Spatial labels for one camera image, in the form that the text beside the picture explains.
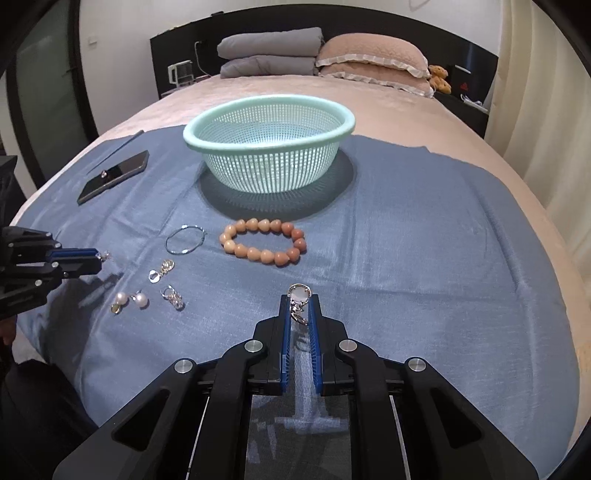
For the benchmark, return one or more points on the small crystal stud earring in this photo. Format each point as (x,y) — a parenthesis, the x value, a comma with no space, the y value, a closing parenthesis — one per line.
(104,255)

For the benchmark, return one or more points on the thin silver bangle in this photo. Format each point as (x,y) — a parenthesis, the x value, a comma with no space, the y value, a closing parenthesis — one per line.
(171,249)

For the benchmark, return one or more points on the clear electric kettle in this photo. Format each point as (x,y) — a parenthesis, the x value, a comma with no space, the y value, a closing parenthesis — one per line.
(181,74)

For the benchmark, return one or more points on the black nightstand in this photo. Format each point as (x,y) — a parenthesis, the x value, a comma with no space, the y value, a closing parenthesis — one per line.
(466,113)

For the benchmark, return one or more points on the dark clothing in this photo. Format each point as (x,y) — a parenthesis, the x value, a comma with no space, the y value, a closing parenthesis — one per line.
(37,415)

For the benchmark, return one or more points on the cream curtain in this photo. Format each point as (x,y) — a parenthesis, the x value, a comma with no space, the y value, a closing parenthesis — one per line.
(540,92)

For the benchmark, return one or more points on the black box with red mark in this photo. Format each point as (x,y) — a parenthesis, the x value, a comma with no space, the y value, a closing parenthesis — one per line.
(464,79)

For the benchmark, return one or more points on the silver disc drop earring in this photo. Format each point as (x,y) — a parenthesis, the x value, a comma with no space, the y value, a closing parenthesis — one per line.
(161,270)

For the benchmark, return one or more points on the teal plastic mesh basket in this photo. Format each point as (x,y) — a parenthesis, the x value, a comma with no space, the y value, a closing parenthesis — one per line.
(270,152)

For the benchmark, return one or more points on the beige bed cover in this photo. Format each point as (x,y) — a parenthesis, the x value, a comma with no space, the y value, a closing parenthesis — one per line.
(443,129)

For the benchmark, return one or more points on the blue cloth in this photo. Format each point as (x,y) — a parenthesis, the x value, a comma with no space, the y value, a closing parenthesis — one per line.
(415,277)

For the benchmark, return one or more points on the brown teddy bear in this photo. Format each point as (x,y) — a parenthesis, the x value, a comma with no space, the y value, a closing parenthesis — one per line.
(439,77)

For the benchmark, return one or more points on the silver crystal earring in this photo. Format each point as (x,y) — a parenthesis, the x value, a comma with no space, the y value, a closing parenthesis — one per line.
(173,297)

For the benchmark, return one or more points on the black jewelry display card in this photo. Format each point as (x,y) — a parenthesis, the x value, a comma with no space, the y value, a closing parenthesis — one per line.
(115,174)

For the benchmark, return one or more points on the thin dark stick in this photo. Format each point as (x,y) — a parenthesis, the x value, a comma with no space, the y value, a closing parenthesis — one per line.
(115,151)

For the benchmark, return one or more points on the black headboard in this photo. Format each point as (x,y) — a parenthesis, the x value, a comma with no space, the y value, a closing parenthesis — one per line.
(171,46)

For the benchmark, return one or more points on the pink ruffled pillow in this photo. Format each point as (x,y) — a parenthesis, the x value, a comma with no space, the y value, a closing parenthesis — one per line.
(374,51)
(369,76)

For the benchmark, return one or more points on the dark framed glass door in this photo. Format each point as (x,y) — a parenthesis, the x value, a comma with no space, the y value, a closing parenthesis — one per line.
(51,92)

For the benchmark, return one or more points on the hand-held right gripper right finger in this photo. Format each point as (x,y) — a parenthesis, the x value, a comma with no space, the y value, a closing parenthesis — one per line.
(315,350)

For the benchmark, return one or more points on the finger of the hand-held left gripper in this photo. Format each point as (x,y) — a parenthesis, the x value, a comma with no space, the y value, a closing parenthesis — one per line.
(78,267)
(76,253)

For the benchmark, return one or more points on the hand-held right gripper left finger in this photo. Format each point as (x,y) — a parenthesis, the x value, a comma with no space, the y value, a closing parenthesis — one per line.
(286,344)

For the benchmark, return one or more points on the white pearl earring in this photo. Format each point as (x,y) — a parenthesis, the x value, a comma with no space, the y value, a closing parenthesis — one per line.
(120,300)
(140,301)

